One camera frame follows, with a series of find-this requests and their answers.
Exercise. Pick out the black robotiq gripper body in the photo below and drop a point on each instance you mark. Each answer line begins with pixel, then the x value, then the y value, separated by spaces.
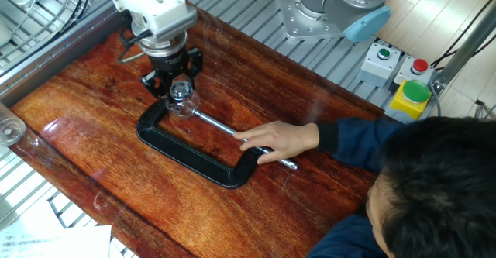
pixel 168 65

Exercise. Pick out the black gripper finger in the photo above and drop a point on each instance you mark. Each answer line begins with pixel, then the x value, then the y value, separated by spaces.
pixel 155 81
pixel 195 62

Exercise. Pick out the small silver jar lid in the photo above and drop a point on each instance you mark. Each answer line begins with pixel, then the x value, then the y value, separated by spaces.
pixel 181 90

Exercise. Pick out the black C-clamp with steel screw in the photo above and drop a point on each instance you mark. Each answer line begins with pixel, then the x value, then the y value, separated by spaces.
pixel 186 157

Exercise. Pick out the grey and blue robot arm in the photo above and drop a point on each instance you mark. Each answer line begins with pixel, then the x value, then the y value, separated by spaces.
pixel 362 21

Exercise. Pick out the small clear glass jar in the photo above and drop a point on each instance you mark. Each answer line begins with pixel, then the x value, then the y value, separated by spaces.
pixel 182 109

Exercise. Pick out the person right hand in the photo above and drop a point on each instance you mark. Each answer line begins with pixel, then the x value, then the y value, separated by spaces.
pixel 283 140

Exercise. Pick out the glossy brown wooden board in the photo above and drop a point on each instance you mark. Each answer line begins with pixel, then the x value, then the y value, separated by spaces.
pixel 116 165

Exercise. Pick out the grey box with green button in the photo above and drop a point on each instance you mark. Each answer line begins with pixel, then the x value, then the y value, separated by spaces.
pixel 377 66

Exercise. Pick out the white printed paper sheets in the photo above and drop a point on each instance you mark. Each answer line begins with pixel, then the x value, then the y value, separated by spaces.
pixel 58 242

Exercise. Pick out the yellow box with green button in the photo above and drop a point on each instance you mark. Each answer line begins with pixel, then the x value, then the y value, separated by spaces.
pixel 410 99

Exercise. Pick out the grey box with red button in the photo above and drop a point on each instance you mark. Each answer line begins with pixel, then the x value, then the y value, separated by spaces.
pixel 416 70

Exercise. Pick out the person body in navy jacket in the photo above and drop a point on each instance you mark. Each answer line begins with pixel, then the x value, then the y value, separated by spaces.
pixel 348 238

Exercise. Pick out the person head with black hair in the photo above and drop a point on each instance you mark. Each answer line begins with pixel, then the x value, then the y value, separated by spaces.
pixel 441 188

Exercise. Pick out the white wrist mount box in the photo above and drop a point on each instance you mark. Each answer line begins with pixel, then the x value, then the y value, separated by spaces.
pixel 159 10

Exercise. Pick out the grey aluminium rail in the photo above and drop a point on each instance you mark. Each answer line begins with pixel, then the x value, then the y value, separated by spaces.
pixel 58 52

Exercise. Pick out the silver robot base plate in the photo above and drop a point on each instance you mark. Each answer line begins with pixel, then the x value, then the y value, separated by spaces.
pixel 294 21

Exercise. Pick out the aluminium profile post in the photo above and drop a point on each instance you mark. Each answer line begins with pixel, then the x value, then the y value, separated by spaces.
pixel 465 49

